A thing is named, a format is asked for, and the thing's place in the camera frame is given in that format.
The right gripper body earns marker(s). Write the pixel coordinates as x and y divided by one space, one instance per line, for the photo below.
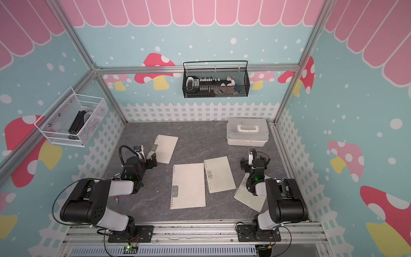
245 164

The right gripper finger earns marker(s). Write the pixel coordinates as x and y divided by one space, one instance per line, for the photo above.
244 164
253 154

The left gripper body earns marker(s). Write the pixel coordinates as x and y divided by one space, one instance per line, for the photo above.
150 161

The large spiral notebook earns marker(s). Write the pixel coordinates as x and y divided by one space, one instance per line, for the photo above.
188 187

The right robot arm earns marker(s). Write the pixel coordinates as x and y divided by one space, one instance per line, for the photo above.
285 201

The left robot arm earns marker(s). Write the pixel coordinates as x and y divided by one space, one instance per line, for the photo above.
87 203

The white plastic storage box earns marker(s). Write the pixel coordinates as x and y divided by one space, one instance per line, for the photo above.
252 132

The black block in white basket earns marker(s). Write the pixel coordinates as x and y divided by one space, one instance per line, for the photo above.
77 125

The items in black basket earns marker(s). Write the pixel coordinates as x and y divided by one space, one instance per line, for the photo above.
210 87

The green circuit board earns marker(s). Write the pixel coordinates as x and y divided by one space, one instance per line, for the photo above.
130 249

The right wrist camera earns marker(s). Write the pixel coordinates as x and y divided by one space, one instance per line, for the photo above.
250 161

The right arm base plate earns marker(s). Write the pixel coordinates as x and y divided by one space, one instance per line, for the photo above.
251 233

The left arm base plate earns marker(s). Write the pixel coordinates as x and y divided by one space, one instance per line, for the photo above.
134 234

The black wire mesh basket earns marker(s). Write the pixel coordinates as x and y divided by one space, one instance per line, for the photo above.
238 70

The white wire mesh basket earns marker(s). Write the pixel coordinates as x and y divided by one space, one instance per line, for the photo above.
56 121

